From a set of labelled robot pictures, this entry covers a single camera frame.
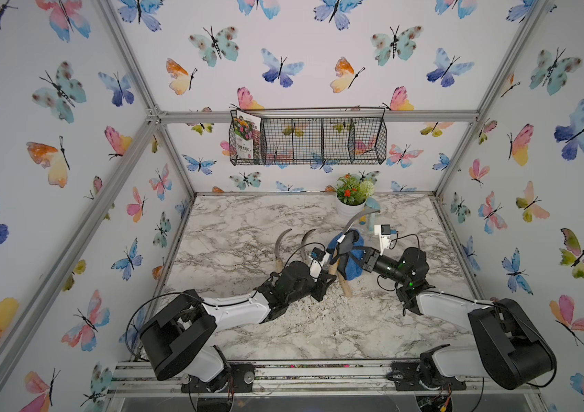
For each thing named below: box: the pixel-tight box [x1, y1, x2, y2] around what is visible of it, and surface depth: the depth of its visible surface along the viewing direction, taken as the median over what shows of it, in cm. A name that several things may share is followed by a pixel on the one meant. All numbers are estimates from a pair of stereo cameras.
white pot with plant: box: [335, 172, 376, 221], surface depth 104 cm
